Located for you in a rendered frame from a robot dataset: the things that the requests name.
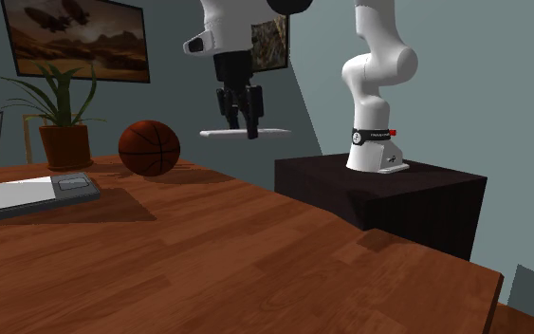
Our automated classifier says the brown wooden table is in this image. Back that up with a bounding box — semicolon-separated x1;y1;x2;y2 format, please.
0;154;506;334

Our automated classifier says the brown basketball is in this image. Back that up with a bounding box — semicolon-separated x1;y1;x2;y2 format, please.
118;120;182;178

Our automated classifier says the small framed wall picture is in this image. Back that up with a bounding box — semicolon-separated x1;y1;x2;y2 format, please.
249;13;291;74

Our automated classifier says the dark robot stand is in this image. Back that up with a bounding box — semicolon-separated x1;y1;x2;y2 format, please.
273;153;488;263

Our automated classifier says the light wooden chair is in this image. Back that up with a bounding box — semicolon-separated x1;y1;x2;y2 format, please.
21;113;49;166

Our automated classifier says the grey open laptop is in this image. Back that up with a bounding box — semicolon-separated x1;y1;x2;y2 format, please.
0;110;102;225

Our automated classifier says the large landscape wall picture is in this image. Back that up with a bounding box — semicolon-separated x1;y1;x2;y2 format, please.
0;0;152;84

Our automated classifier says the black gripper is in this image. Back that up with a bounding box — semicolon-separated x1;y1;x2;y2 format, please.
212;50;266;140

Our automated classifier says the green plant in brown pot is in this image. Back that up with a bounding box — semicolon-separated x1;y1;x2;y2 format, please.
0;61;108;173

